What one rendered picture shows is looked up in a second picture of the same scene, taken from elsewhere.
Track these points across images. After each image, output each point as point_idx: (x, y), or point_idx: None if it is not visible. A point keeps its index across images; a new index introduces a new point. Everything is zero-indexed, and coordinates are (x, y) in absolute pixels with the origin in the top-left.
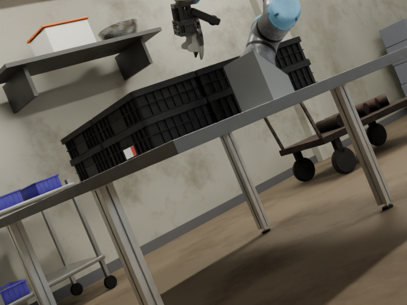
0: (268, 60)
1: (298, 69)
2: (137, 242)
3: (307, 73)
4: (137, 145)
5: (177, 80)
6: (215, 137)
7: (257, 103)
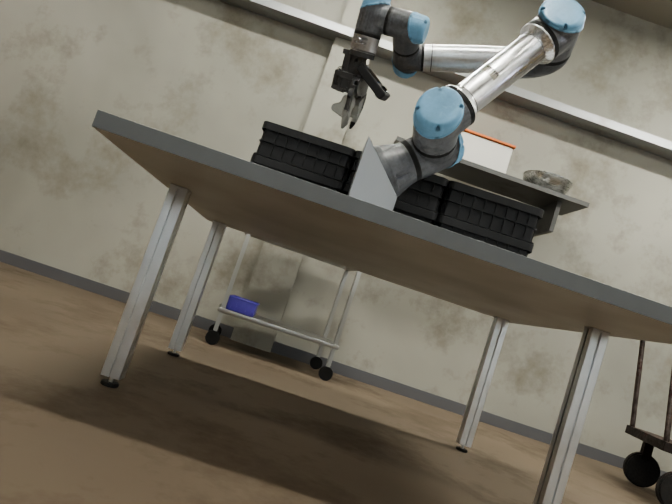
0: (387, 164)
1: (504, 245)
2: (162, 257)
3: None
4: None
5: (324, 144)
6: (153, 146)
7: None
